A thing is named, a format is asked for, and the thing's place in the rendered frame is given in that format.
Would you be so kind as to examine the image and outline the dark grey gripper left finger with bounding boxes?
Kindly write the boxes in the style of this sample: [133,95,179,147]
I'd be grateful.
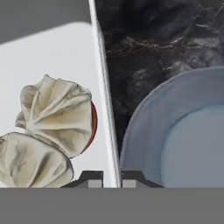
[60,170,104,189]

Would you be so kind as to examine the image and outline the white tupperware container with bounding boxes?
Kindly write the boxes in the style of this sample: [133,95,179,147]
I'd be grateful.
[0,0,122,189]

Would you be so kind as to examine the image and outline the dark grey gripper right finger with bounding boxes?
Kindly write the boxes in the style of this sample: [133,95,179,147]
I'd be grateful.
[121,170,165,189]

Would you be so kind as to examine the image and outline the pale blue round plate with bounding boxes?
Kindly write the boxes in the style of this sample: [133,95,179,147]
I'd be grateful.
[119,65,224,189]

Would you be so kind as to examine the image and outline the beige dumpling with red rim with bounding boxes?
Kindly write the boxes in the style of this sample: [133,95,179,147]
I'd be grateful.
[15,73,99,159]

